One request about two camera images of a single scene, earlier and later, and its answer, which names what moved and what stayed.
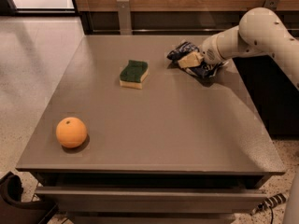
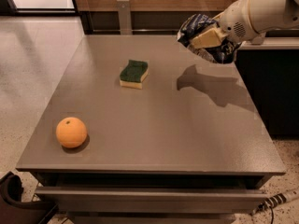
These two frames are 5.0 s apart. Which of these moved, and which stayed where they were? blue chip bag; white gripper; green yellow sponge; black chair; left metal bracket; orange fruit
Moved: white gripper; blue chip bag
Stayed: black chair; green yellow sponge; orange fruit; left metal bracket
